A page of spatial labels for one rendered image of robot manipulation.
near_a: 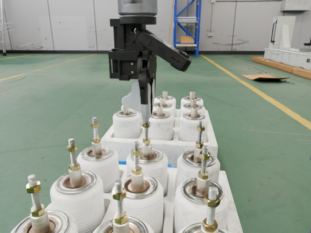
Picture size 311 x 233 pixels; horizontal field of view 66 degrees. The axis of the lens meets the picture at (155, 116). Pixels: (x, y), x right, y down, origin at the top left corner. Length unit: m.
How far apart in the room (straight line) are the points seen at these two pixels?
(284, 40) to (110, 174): 4.44
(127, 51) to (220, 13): 6.39
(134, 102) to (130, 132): 0.34
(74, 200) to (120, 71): 0.25
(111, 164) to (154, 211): 0.17
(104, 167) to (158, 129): 0.30
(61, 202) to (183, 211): 0.21
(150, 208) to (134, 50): 0.29
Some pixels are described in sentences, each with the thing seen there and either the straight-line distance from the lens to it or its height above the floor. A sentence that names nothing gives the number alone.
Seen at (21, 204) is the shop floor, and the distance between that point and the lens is 0.93.
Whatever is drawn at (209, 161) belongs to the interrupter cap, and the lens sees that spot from 0.55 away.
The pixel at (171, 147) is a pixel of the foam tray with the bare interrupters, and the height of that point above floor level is 0.17.
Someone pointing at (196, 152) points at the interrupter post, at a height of 0.27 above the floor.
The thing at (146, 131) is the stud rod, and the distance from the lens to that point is 0.53.
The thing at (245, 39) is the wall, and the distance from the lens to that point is 6.99.
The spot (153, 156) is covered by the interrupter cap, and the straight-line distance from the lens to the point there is 0.56.
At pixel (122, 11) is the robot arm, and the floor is 0.56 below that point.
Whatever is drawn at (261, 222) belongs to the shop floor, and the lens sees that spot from 0.82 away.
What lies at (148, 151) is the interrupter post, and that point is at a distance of 0.55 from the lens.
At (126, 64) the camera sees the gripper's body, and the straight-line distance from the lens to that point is 0.48.
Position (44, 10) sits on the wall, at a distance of 7.46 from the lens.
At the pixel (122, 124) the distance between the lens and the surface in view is 0.82.
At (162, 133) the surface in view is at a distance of 0.81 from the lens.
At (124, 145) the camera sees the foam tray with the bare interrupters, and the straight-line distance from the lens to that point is 0.82.
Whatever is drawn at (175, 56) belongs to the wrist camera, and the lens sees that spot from 0.47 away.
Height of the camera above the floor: 0.52
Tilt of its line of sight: 19 degrees down
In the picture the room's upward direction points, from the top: straight up
